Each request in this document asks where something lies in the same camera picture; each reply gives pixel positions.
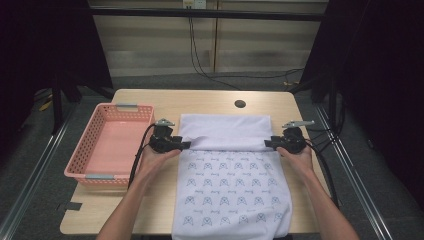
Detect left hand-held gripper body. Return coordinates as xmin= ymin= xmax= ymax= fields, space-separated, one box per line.
xmin=148 ymin=118 xmax=179 ymax=155

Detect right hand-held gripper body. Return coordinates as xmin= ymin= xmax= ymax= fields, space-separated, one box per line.
xmin=279 ymin=119 xmax=316 ymax=155

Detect pink plastic basket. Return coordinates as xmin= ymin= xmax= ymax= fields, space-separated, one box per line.
xmin=63 ymin=102 xmax=156 ymax=187

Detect white printed t-shirt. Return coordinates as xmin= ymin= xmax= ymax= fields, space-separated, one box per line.
xmin=171 ymin=113 xmax=294 ymax=240

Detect person's left hand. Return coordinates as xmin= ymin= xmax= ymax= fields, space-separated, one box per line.
xmin=135 ymin=134 xmax=182 ymax=189

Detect person's right hand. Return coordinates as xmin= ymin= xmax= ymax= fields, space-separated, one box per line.
xmin=276 ymin=144 xmax=316 ymax=183

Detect dark curtain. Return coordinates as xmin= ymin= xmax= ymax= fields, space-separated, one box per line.
xmin=0 ymin=0 xmax=115 ymax=168
xmin=289 ymin=0 xmax=424 ymax=209

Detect grey tape piece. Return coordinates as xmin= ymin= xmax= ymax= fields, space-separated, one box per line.
xmin=64 ymin=201 xmax=83 ymax=212

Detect black metal stand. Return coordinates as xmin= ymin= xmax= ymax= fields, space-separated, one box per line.
xmin=50 ymin=74 xmax=65 ymax=135

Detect yellow floor object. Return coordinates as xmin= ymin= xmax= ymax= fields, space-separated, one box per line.
xmin=38 ymin=94 xmax=54 ymax=112

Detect black horizontal bar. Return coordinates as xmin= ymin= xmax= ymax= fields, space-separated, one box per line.
xmin=89 ymin=7 xmax=330 ymax=23

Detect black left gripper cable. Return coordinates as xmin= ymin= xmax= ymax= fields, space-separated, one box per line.
xmin=127 ymin=123 xmax=158 ymax=190

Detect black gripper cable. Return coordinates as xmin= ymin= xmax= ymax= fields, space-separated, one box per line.
xmin=303 ymin=139 xmax=340 ymax=209
xmin=127 ymin=123 xmax=158 ymax=190

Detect black floor cables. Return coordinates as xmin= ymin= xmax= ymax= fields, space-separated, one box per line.
xmin=305 ymin=125 xmax=338 ymax=157

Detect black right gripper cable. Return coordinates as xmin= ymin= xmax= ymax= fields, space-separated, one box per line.
xmin=303 ymin=139 xmax=340 ymax=209

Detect metal floor rail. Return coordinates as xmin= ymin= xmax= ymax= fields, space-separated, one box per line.
xmin=313 ymin=102 xmax=395 ymax=240
xmin=0 ymin=106 xmax=78 ymax=240

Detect black wall cable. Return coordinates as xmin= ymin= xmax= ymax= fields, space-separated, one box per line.
xmin=188 ymin=16 xmax=305 ymax=91

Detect white wall socket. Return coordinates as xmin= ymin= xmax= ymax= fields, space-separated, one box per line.
xmin=182 ymin=0 xmax=208 ymax=10

